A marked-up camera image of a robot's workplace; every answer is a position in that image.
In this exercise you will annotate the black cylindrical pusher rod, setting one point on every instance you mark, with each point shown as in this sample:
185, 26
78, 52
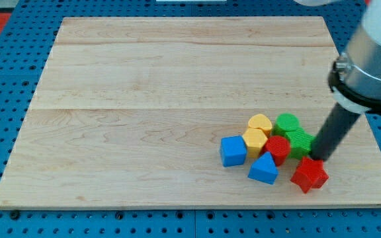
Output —
334, 129

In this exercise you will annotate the red star block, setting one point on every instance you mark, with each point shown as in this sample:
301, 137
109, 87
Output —
309, 174

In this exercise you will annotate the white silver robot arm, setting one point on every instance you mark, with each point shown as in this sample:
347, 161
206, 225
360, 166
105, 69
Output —
355, 83

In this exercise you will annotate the green star block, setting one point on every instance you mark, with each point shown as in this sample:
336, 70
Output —
300, 143

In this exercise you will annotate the green cylinder block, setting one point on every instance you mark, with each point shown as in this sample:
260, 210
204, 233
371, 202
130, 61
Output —
286, 122

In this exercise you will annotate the red cylinder block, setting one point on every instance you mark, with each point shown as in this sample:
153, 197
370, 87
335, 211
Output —
279, 148

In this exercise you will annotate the yellow heart block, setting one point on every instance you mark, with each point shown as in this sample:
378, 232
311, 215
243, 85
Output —
260, 122

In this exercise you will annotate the yellow hexagon block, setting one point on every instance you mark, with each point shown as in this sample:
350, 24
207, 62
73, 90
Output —
255, 139

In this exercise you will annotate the blue triangle block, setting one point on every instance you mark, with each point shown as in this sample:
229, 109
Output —
264, 169

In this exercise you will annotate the blue cube block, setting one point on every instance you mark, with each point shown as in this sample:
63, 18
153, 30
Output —
233, 151

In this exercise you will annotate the light wooden board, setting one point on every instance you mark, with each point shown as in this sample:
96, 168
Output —
129, 113

